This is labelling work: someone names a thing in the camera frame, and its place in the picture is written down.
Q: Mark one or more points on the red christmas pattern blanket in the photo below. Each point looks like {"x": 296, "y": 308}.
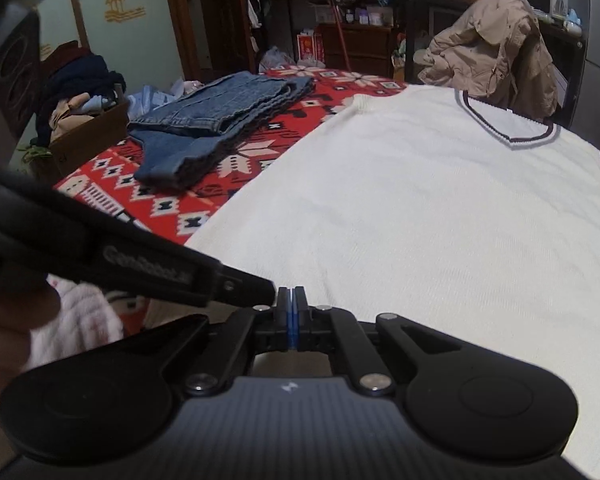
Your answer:
{"x": 364, "y": 152}

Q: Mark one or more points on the folded blue jeans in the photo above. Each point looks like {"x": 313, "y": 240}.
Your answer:
{"x": 215, "y": 124}

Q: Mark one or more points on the cluttered dark desk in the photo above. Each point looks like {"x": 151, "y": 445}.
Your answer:
{"x": 380, "y": 37}

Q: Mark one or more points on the cardboard box of clothes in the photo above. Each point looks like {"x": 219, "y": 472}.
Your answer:
{"x": 81, "y": 109}

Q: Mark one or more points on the person's left hand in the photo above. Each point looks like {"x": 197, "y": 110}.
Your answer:
{"x": 23, "y": 310}

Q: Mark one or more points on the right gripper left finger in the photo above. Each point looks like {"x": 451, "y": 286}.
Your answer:
{"x": 224, "y": 351}

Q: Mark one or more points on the white fluffy pink-dot garment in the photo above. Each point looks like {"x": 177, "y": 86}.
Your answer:
{"x": 88, "y": 318}

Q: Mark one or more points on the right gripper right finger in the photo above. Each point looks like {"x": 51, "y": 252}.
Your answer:
{"x": 338, "y": 334}

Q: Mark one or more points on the white knit sweater vest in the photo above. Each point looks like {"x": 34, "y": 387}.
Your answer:
{"x": 531, "y": 292}

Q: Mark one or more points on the beige jacket on chair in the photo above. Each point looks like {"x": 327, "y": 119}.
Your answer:
{"x": 495, "y": 52}

